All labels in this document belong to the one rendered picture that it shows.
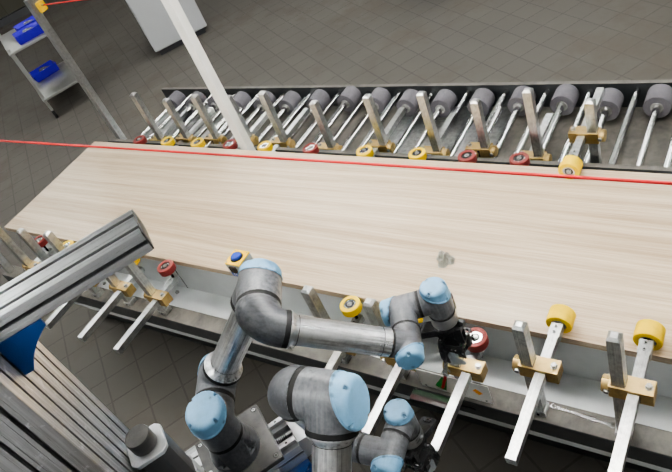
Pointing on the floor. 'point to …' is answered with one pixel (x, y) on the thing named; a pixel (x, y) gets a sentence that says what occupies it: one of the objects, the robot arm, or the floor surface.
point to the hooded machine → (163, 34)
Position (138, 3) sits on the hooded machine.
